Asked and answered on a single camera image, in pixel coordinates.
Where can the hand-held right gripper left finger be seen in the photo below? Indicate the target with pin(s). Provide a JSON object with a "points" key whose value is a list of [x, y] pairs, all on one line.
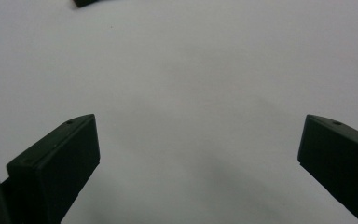
{"points": [[59, 165]]}

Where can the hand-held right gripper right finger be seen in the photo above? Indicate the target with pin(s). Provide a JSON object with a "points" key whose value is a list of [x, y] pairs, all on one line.
{"points": [[338, 161]]}

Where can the black object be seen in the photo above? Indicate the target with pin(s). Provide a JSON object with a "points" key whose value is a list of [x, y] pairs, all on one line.
{"points": [[85, 2]]}

